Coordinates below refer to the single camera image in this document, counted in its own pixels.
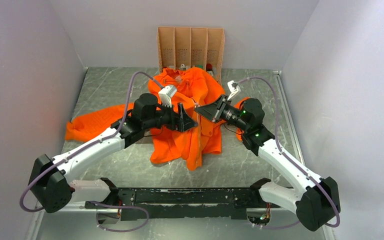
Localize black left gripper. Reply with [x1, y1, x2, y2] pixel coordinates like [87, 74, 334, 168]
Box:
[144, 100, 198, 133]

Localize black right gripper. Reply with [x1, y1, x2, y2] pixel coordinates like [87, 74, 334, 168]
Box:
[194, 94, 250, 132]

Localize orange jacket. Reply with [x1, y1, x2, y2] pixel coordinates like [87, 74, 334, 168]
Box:
[64, 66, 253, 172]

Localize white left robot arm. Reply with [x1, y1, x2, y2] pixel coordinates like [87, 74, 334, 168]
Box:
[27, 93, 198, 213]

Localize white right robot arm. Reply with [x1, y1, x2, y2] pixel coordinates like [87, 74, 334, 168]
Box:
[194, 95, 341, 232]

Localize red round cap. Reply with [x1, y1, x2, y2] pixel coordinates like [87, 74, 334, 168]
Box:
[206, 63, 213, 71]

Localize tan perforated organizer rack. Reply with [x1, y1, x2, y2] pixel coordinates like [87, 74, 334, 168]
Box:
[156, 26, 225, 83]

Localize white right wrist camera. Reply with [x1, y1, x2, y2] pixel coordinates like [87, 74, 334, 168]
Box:
[227, 80, 241, 102]

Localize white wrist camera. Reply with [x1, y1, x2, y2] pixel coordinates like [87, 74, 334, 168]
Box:
[227, 80, 241, 102]
[158, 84, 177, 108]

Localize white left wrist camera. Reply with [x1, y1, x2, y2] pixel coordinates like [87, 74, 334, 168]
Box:
[158, 84, 177, 108]

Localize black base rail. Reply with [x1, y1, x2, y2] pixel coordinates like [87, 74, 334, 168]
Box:
[103, 187, 277, 221]

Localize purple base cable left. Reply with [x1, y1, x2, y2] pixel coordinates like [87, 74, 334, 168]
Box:
[90, 202, 150, 233]

